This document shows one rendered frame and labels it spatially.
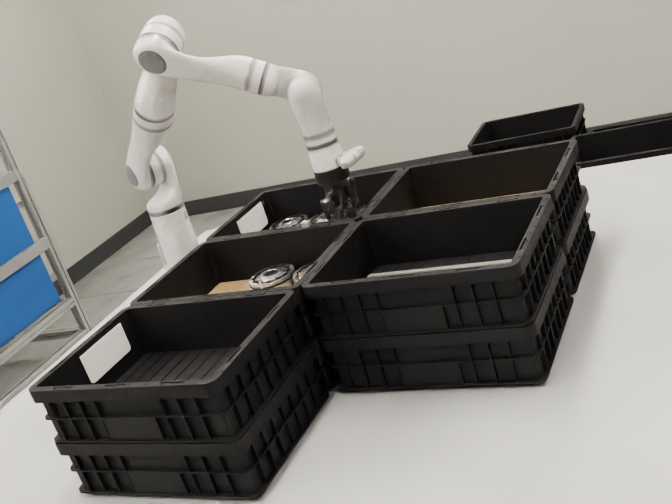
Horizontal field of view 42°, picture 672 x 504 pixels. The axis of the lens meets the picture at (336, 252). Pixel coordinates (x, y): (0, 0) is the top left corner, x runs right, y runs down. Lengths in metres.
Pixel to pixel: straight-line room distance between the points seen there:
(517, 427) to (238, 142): 4.30
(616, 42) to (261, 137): 2.16
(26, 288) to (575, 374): 2.87
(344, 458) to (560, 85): 3.60
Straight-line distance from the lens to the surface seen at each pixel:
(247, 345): 1.39
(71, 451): 1.60
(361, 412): 1.56
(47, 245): 4.04
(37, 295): 4.00
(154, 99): 1.97
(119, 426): 1.50
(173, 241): 2.21
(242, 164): 5.57
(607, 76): 4.79
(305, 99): 1.80
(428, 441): 1.43
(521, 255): 1.40
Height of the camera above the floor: 1.49
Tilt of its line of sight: 20 degrees down
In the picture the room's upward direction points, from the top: 18 degrees counter-clockwise
